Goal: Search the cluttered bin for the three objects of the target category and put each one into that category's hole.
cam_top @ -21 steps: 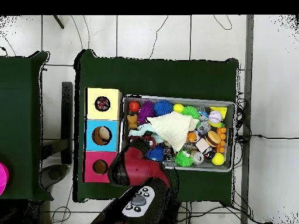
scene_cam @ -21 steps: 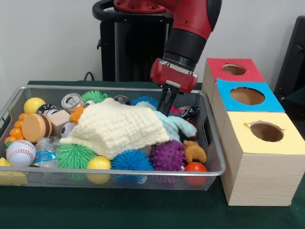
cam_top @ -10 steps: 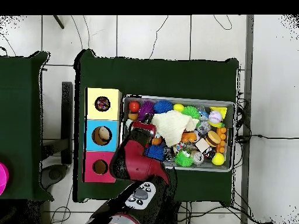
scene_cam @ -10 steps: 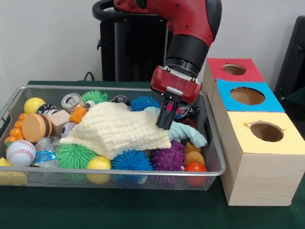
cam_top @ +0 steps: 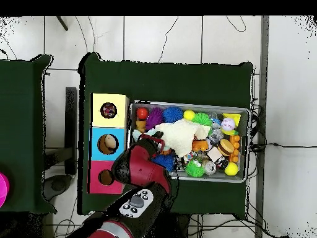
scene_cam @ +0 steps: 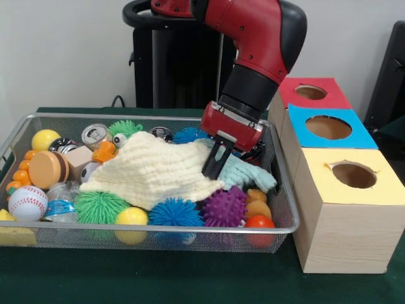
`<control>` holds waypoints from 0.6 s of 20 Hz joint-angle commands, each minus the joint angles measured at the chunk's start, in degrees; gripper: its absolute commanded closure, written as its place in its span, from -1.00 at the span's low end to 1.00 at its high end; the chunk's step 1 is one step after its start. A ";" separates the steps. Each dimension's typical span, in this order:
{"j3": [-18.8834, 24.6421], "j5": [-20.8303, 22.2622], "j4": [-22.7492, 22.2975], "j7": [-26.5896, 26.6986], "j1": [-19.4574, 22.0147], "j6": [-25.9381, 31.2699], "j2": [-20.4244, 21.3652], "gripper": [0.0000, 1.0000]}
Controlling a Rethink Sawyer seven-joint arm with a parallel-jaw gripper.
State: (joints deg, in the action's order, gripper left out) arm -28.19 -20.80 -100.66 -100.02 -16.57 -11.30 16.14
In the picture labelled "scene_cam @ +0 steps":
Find wooden box with three holes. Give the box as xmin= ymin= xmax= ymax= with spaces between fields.
xmin=268 ymin=77 xmax=405 ymax=275

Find silver mesh bin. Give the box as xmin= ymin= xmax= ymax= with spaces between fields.
xmin=0 ymin=112 xmax=301 ymax=254

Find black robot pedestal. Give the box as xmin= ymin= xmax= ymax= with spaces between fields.
xmin=122 ymin=0 xmax=237 ymax=110

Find round wooden burger toy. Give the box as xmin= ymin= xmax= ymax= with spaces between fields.
xmin=28 ymin=151 xmax=70 ymax=190

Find white baseball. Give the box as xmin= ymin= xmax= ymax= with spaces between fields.
xmin=8 ymin=185 xmax=49 ymax=222

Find brown plush croissant toy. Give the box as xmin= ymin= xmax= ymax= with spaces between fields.
xmin=245 ymin=189 xmax=273 ymax=221

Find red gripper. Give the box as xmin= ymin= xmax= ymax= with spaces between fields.
xmin=199 ymin=101 xmax=264 ymax=180

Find light blue waffle cloth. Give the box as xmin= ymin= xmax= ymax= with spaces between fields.
xmin=193 ymin=138 xmax=278 ymax=193

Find purple spiky monster ball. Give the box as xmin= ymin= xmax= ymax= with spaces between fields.
xmin=201 ymin=186 xmax=248 ymax=227

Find blue spiky rubber ball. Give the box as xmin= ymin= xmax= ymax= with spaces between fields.
xmin=147 ymin=198 xmax=205 ymax=227

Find green spiky rubber ball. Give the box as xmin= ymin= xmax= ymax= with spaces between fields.
xmin=75 ymin=191 xmax=132 ymax=224

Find black chair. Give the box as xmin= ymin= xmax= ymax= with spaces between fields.
xmin=363 ymin=20 xmax=405 ymax=127

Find cream waffle cloth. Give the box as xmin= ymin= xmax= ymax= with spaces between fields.
xmin=78 ymin=131 xmax=225 ymax=210

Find green cloth side table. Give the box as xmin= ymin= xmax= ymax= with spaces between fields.
xmin=376 ymin=114 xmax=405 ymax=153

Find dark green table cloth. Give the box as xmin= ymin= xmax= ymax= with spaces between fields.
xmin=0 ymin=106 xmax=405 ymax=304

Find orange ball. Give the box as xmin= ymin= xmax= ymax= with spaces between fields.
xmin=245 ymin=215 xmax=276 ymax=248

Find yellow ball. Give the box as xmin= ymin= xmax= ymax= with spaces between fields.
xmin=114 ymin=207 xmax=149 ymax=245

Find plain wooden cube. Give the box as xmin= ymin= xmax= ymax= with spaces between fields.
xmin=65 ymin=146 xmax=94 ymax=183

